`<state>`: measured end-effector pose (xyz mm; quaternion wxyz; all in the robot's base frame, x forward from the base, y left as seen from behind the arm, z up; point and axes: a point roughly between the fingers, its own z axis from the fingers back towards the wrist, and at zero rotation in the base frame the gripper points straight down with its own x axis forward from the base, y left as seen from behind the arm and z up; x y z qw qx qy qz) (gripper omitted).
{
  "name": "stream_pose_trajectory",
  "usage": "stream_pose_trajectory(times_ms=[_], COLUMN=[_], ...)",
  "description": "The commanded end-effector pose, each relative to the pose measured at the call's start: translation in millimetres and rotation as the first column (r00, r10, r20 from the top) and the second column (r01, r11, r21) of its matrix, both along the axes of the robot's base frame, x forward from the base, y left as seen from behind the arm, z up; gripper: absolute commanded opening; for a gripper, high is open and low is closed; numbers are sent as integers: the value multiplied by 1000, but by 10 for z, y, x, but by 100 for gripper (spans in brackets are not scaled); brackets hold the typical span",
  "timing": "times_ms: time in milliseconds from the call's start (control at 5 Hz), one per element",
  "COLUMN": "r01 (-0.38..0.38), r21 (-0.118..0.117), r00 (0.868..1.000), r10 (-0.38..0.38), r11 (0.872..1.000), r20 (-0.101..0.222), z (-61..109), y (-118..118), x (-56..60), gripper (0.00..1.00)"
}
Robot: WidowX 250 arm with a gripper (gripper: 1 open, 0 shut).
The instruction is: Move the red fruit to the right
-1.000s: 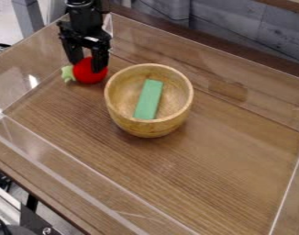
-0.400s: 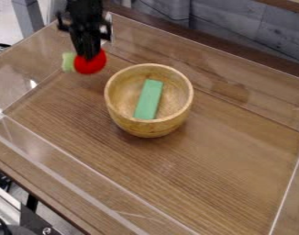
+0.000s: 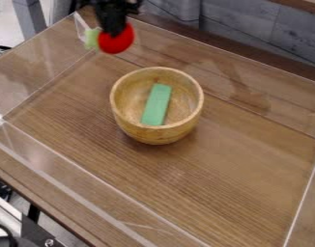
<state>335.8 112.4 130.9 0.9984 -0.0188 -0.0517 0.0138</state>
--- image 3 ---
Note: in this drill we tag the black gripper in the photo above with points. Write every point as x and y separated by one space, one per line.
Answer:
110 12

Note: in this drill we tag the red plush fruit green leaf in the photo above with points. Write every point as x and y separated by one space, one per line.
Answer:
104 42

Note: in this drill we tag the wooden bowl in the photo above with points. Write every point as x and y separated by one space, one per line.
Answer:
128 96

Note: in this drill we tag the green rectangular block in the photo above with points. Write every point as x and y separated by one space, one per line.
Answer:
155 105

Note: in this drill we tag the clear acrylic tray enclosure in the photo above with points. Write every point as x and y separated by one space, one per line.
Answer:
171 146

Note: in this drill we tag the black metal bracket with cable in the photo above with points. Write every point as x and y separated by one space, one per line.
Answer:
25 234

